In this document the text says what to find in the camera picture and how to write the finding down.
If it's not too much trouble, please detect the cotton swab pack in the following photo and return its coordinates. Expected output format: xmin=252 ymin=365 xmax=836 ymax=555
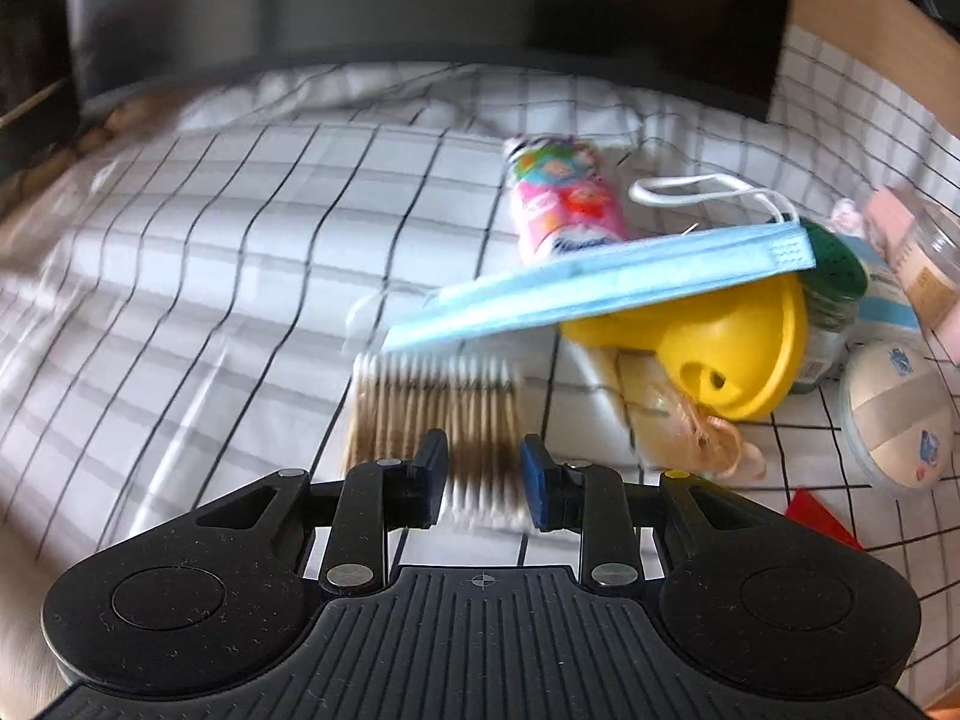
xmin=343 ymin=353 xmax=530 ymax=532

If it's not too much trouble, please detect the blue surgical face mask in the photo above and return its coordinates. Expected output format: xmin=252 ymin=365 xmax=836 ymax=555
xmin=364 ymin=174 xmax=815 ymax=353

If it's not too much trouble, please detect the pink tissue packet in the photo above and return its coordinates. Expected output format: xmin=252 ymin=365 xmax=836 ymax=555
xmin=503 ymin=135 xmax=630 ymax=262

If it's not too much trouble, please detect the clear plastic wrapped item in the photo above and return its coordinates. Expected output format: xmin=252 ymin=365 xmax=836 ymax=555
xmin=617 ymin=353 xmax=766 ymax=479

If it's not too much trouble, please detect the yellow plastic funnel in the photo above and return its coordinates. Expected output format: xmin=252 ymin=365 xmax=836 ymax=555
xmin=562 ymin=273 xmax=809 ymax=421

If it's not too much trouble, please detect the red paper piece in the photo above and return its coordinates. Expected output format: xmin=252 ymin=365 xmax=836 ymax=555
xmin=784 ymin=489 xmax=864 ymax=553

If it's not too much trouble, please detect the white checked tablecloth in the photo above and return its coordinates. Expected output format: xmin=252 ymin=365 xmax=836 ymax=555
xmin=2 ymin=29 xmax=958 ymax=718

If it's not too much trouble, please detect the green-lid glass jar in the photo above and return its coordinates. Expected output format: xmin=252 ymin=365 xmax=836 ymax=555
xmin=793 ymin=218 xmax=869 ymax=394

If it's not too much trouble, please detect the blue white paper packet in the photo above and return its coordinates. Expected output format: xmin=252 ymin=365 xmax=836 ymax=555
xmin=838 ymin=234 xmax=923 ymax=346

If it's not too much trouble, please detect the pink cardboard box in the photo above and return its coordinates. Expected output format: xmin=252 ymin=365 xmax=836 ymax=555
xmin=864 ymin=187 xmax=958 ymax=364

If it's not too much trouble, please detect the clear jar with tan lid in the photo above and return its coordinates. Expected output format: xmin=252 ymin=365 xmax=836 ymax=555
xmin=890 ymin=202 xmax=960 ymax=330

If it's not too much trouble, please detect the black monitor screen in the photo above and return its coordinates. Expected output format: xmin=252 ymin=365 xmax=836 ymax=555
xmin=68 ymin=0 xmax=789 ymax=119

